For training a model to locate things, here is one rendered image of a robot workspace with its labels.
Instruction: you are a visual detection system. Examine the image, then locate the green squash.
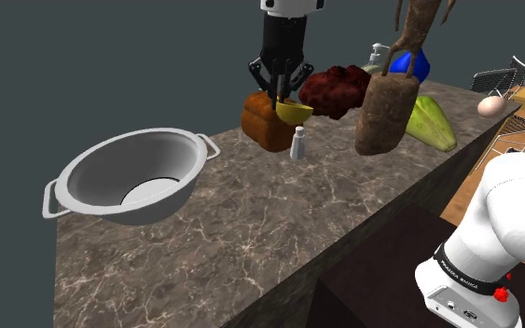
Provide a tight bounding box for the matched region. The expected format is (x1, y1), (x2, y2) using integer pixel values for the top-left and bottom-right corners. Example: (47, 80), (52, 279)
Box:
(404, 95), (459, 154)

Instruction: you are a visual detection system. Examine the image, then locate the blue cone vase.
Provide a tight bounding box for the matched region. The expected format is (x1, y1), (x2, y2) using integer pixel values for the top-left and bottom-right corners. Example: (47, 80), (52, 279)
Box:
(388, 48), (432, 85)

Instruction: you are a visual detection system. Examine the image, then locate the yellow lemon half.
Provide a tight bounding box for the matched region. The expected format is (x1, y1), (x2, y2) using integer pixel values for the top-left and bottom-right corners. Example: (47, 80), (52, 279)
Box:
(274, 99), (315, 127)

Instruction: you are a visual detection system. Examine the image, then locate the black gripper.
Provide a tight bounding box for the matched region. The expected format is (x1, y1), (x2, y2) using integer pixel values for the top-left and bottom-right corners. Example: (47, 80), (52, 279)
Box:
(248, 12), (315, 111)

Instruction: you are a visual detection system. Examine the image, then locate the wire mesh chair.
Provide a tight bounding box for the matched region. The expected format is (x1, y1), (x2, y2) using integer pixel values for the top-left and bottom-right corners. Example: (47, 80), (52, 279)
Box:
(472, 113), (525, 174)
(468, 54), (525, 100)

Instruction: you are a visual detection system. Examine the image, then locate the white salt shaker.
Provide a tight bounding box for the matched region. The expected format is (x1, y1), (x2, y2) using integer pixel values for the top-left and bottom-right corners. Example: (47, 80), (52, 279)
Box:
(289, 125), (308, 161)

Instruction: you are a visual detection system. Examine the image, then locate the brown pot with bare tree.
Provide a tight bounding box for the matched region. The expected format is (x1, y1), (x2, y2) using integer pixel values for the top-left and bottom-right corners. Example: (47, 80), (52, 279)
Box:
(353, 0), (457, 157)

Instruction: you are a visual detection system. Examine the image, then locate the brown bread loaf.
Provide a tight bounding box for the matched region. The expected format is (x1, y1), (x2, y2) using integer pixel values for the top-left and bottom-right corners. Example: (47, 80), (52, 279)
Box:
(240, 90), (305, 154)

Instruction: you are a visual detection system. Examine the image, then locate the dark red lumpy object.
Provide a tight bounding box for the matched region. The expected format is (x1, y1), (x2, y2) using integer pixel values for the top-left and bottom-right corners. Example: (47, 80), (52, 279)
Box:
(297, 64), (373, 121)

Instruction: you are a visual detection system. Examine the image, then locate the pale soap dispenser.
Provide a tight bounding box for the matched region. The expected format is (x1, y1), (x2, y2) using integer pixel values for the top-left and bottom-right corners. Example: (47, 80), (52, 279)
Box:
(361, 42), (392, 75)

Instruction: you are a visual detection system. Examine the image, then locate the beige egg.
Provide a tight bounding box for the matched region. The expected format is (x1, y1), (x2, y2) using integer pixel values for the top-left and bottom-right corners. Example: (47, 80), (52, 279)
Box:
(477, 94), (507, 119)

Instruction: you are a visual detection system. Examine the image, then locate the white two-handled bowl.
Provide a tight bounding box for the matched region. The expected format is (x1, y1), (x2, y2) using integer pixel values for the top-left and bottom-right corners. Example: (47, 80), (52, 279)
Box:
(41, 127), (222, 227)

